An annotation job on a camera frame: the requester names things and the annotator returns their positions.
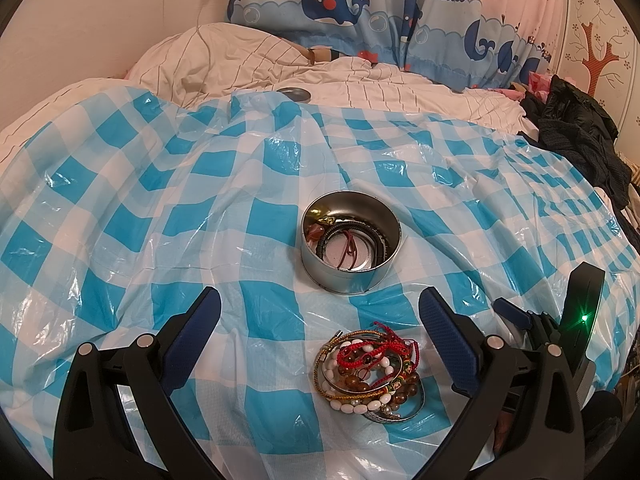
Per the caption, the red cord bracelet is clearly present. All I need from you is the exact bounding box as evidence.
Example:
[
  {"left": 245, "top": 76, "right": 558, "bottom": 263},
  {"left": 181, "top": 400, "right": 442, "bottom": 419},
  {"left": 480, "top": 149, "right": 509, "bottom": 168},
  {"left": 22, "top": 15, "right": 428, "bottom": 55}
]
[{"left": 334, "top": 236, "right": 367, "bottom": 269}]

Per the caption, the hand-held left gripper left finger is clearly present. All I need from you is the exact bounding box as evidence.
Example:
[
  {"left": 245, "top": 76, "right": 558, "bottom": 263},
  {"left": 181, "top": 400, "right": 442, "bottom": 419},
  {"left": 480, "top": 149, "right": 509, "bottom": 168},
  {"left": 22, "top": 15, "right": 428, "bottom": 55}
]
[{"left": 52, "top": 287, "right": 223, "bottom": 480}]

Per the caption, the blue whale print curtain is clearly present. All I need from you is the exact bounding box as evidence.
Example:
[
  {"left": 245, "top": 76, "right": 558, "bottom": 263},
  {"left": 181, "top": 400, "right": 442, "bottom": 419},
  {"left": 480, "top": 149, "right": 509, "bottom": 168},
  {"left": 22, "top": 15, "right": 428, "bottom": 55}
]
[{"left": 227, "top": 0, "right": 556, "bottom": 91}]

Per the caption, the black braided leather bracelet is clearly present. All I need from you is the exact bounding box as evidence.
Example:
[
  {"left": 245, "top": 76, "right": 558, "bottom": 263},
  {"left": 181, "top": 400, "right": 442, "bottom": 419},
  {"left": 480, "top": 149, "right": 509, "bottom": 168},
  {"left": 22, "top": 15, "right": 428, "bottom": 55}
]
[{"left": 315, "top": 226, "right": 394, "bottom": 262}]

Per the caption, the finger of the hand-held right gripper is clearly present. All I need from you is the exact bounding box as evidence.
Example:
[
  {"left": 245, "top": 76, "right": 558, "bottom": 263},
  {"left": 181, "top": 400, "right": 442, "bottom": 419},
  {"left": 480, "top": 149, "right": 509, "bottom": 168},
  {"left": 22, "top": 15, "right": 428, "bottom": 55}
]
[{"left": 492, "top": 298, "right": 561, "bottom": 353}]

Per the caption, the round silver metal tin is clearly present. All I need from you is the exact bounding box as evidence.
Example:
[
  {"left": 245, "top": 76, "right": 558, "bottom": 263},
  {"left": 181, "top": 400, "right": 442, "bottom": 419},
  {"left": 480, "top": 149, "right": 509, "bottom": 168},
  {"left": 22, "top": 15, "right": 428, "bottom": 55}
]
[{"left": 300, "top": 191, "right": 402, "bottom": 292}]

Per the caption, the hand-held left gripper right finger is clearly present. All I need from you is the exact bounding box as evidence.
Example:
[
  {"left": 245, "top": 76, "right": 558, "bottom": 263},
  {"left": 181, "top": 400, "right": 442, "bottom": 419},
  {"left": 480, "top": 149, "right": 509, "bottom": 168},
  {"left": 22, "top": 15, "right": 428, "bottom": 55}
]
[{"left": 419, "top": 286, "right": 587, "bottom": 480}]

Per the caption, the pile of beaded bracelets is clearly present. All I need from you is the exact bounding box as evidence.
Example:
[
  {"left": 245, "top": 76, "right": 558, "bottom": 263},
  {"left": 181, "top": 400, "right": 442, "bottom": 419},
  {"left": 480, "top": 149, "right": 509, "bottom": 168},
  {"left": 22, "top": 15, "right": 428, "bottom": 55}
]
[{"left": 314, "top": 324, "right": 426, "bottom": 421}]

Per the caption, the brown strap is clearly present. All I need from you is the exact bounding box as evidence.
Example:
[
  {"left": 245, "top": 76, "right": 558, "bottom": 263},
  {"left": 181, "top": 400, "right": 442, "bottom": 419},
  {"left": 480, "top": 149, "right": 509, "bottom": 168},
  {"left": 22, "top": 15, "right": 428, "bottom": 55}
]
[{"left": 292, "top": 45, "right": 351, "bottom": 66}]

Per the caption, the pink cloth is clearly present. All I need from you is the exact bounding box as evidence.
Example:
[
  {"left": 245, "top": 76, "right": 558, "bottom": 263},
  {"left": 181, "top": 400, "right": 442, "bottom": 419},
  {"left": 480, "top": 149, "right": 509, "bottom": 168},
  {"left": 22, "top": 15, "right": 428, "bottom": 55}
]
[{"left": 495, "top": 71, "right": 556, "bottom": 106}]

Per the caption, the blue white checked plastic sheet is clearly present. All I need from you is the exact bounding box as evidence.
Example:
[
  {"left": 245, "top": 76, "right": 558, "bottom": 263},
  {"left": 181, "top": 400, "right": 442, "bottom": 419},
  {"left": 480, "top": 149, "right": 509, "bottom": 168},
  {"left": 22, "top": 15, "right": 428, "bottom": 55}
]
[{"left": 0, "top": 85, "right": 637, "bottom": 480}]

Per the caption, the pile of dark clothes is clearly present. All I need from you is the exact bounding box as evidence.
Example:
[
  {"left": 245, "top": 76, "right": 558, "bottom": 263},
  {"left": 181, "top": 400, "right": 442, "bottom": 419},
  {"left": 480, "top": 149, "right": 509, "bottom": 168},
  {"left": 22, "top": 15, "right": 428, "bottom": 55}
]
[{"left": 520, "top": 74, "right": 634, "bottom": 211}]

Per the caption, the white striped duvet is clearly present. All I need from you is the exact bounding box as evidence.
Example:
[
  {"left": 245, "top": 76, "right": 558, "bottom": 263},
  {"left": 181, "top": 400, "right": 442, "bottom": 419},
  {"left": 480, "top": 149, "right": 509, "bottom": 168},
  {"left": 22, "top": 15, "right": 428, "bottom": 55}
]
[{"left": 0, "top": 24, "right": 541, "bottom": 141}]

